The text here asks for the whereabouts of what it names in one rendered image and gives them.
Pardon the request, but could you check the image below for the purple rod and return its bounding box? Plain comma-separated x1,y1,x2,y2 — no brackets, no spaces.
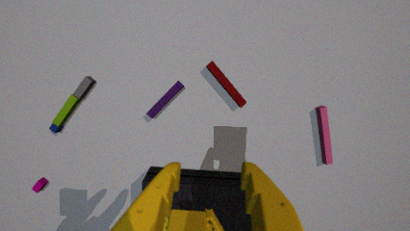
146,81,184,118

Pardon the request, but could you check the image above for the dark red rod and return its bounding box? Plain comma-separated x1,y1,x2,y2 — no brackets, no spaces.
206,61,246,107

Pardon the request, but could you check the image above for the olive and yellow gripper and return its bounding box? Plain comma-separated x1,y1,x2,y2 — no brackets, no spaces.
110,162,304,231

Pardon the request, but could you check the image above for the pink rod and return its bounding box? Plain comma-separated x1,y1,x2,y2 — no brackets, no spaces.
316,106,333,165

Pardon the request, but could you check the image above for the magenta block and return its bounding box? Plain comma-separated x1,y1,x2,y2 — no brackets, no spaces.
32,177,49,193

